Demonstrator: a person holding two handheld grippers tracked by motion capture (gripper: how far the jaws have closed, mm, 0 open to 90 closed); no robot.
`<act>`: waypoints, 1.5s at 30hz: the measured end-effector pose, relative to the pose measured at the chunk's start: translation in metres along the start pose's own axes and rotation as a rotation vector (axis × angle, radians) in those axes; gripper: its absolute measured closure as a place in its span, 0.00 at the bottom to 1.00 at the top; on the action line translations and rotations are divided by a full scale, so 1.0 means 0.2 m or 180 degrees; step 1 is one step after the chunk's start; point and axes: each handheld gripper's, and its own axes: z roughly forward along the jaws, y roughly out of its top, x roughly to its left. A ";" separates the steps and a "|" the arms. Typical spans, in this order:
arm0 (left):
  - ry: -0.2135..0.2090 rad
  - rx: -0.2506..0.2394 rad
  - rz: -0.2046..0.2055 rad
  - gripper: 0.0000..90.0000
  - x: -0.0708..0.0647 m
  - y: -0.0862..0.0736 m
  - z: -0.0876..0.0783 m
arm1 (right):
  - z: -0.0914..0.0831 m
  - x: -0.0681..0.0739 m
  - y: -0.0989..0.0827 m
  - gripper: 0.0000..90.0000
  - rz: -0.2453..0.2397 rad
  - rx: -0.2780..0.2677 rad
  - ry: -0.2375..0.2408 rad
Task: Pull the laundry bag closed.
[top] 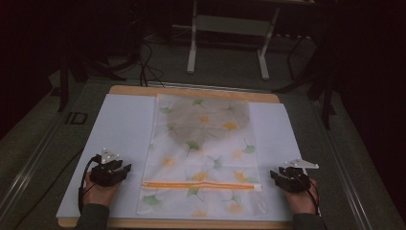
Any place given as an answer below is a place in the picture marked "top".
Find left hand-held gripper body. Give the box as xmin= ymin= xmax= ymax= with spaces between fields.
xmin=89 ymin=147 xmax=124 ymax=188

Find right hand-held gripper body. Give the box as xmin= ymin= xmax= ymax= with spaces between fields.
xmin=277 ymin=157 xmax=320 ymax=194

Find floral mesh bag orange zipper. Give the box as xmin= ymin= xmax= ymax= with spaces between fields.
xmin=136 ymin=93 xmax=268 ymax=219

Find person's left hand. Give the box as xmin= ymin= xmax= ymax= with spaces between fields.
xmin=81 ymin=177 xmax=122 ymax=208

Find person's right hand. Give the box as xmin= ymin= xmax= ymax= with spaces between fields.
xmin=282 ymin=177 xmax=321 ymax=216

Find white table mat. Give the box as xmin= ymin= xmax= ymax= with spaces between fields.
xmin=56 ymin=93 xmax=316 ymax=222

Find grey cloth inside bag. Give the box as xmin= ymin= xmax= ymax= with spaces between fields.
xmin=165 ymin=97 xmax=252 ymax=147

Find black metal stand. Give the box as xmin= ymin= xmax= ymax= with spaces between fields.
xmin=273 ymin=32 xmax=340 ymax=131
xmin=56 ymin=44 xmax=128 ymax=113

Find wooden table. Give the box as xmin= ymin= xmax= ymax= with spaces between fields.
xmin=56 ymin=84 xmax=299 ymax=230

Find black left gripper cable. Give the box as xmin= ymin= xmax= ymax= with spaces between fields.
xmin=78 ymin=154 xmax=102 ymax=215

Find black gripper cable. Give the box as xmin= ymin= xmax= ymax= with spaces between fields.
xmin=295 ymin=173 xmax=322 ymax=216
xmin=78 ymin=154 xmax=102 ymax=215

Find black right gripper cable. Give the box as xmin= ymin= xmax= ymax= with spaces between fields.
xmin=295 ymin=173 xmax=322 ymax=216

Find metal floor rail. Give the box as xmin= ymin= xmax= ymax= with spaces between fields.
xmin=0 ymin=111 xmax=66 ymax=221
xmin=309 ymin=98 xmax=375 ymax=230

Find black floor bracket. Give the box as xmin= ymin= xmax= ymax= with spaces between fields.
xmin=64 ymin=111 xmax=89 ymax=126

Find black floor cables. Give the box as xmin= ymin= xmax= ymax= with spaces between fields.
xmin=137 ymin=40 xmax=166 ymax=88

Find white metal stand frame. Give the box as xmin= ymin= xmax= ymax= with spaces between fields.
xmin=186 ymin=0 xmax=282 ymax=81

